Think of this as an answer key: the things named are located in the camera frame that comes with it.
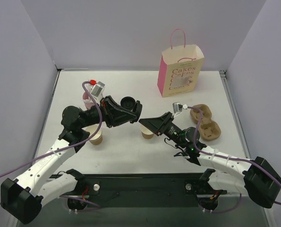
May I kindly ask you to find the brown paper coffee cup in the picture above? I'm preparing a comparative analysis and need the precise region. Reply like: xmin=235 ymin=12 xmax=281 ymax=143
xmin=140 ymin=125 xmax=154 ymax=140

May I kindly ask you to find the pink and cream paper bag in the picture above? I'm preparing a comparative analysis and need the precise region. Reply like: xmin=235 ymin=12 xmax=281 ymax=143
xmin=157 ymin=36 xmax=204 ymax=97

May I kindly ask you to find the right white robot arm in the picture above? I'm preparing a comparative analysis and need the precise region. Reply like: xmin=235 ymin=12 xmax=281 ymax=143
xmin=139 ymin=112 xmax=281 ymax=209

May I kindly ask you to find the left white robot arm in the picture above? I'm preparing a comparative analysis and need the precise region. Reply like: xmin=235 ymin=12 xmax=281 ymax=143
xmin=0 ymin=96 xmax=142 ymax=224

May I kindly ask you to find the stack of black lids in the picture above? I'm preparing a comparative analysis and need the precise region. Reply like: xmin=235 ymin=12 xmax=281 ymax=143
xmin=120 ymin=96 xmax=136 ymax=110

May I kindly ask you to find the pink straw holder cup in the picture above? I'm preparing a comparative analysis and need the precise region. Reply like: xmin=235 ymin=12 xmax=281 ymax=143
xmin=82 ymin=92 xmax=95 ymax=110

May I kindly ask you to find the brown pulp cup carrier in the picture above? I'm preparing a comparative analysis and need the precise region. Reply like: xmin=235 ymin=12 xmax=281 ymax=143
xmin=190 ymin=104 xmax=221 ymax=141

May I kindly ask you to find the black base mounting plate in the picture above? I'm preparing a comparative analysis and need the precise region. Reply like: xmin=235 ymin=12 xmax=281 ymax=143
xmin=67 ymin=173 xmax=216 ymax=208

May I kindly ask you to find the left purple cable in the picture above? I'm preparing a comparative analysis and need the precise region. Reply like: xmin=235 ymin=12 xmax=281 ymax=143
xmin=0 ymin=81 xmax=103 ymax=211

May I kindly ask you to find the purple cable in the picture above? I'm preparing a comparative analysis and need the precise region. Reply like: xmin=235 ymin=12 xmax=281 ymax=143
xmin=185 ymin=105 xmax=281 ymax=213
xmin=0 ymin=81 xmax=103 ymax=211

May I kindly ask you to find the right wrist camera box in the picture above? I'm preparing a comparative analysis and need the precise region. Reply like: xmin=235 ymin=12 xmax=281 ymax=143
xmin=172 ymin=102 xmax=183 ymax=117

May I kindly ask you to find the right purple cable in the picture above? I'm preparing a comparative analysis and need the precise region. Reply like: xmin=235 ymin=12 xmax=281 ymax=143
xmin=185 ymin=105 xmax=281 ymax=213

